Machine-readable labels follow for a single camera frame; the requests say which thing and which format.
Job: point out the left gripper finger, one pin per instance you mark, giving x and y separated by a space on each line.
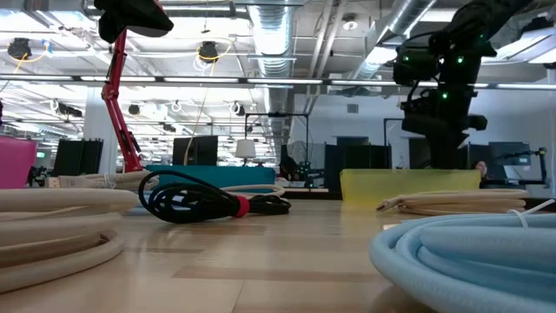
147 21

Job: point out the person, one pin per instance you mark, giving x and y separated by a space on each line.
481 168

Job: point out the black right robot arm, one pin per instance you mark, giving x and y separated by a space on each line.
478 26

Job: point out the distant black robot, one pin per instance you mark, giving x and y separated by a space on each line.
306 174

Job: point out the blue plastic bin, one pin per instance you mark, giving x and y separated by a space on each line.
243 176

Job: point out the large silver ceiling duct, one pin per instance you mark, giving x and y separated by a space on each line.
271 43

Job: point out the black partition panel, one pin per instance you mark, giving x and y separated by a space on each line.
356 167

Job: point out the dark monitor screen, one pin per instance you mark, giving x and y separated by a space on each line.
510 153

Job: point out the round ceiling detector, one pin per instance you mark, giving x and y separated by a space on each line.
350 24

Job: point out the long ceiling light strip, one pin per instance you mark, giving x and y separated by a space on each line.
204 80

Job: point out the black double monitor back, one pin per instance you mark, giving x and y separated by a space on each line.
78 156

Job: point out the white lampshade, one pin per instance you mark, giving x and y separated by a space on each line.
246 148

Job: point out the yellow plastic bin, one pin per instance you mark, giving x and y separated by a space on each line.
391 184

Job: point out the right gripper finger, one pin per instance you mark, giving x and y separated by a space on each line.
439 154
459 154

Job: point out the black background rig frame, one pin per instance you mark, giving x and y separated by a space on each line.
391 119
278 115

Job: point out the red desk lamp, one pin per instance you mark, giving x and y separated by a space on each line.
114 91

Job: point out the wall vent grille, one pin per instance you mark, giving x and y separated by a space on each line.
352 108

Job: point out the red plastic bin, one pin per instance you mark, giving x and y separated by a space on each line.
17 163

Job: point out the slanted silver ceiling duct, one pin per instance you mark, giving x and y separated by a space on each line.
408 17

